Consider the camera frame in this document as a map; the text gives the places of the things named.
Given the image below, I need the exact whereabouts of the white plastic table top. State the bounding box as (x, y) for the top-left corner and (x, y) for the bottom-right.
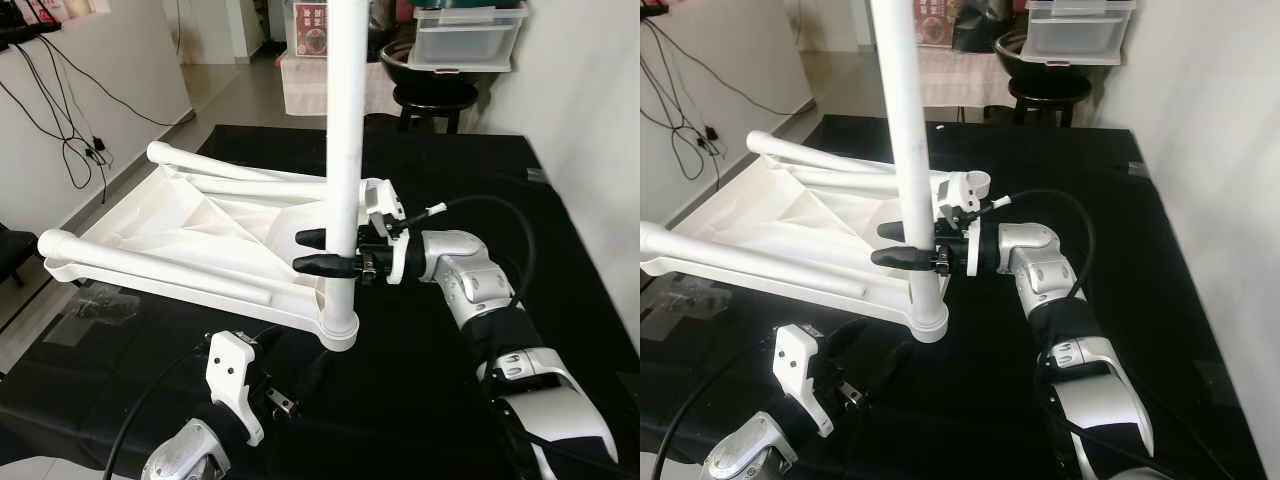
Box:
(640, 130), (993, 344)
(40, 140), (409, 353)

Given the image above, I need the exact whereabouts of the checkered cloth covered table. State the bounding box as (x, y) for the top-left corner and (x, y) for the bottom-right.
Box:
(918, 45), (1011, 109)

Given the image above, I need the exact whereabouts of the black plastic bag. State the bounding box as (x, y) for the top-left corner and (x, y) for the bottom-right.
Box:
(370, 0), (416, 51)
(950, 0), (1013, 53)

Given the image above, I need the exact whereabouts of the clear plastic storage box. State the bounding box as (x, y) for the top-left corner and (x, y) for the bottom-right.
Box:
(408, 3), (529, 73)
(1020, 0), (1138, 66)

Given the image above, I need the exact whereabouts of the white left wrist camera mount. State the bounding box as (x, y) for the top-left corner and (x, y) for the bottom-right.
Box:
(205, 330), (266, 448)
(773, 323), (833, 438)

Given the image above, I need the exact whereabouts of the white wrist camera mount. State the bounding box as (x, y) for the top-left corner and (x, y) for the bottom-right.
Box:
(937, 178), (989, 278)
(357, 178), (413, 288)
(205, 330), (266, 448)
(773, 323), (833, 438)

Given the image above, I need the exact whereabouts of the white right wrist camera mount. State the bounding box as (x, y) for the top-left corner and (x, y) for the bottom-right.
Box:
(937, 178), (989, 278)
(357, 178), (413, 288)

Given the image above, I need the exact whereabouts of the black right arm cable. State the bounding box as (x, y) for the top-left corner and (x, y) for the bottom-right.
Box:
(400, 195), (538, 306)
(985, 188), (1096, 301)

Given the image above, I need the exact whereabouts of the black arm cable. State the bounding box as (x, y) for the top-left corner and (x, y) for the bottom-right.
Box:
(985, 188), (1096, 301)
(103, 335), (216, 480)
(400, 195), (538, 306)
(650, 335), (781, 480)

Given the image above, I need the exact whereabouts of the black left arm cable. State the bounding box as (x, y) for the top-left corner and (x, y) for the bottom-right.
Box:
(650, 335), (781, 480)
(103, 335), (216, 480)

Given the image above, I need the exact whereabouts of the black wall cable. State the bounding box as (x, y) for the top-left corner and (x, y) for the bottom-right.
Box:
(640, 60), (721, 186)
(0, 45), (111, 206)
(35, 35), (191, 129)
(645, 20), (816, 121)

